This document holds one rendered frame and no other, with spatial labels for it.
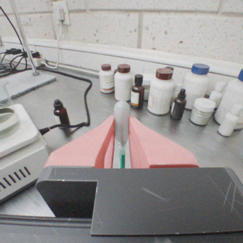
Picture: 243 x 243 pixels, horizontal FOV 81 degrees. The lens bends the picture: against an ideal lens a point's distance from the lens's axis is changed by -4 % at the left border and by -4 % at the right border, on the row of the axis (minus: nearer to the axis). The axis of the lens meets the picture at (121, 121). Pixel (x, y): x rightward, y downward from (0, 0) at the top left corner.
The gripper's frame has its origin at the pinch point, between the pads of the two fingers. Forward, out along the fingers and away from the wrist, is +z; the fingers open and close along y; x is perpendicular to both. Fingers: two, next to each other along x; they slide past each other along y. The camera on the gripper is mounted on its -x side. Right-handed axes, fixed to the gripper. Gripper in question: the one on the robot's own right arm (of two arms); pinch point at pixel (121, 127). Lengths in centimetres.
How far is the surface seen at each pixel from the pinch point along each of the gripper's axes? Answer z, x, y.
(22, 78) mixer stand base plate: 48, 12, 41
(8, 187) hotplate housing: 1.2, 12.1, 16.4
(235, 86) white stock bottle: 19.2, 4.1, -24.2
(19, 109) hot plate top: 12.4, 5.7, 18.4
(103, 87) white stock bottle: 35.4, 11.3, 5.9
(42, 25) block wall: 75, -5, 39
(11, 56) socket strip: 78, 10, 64
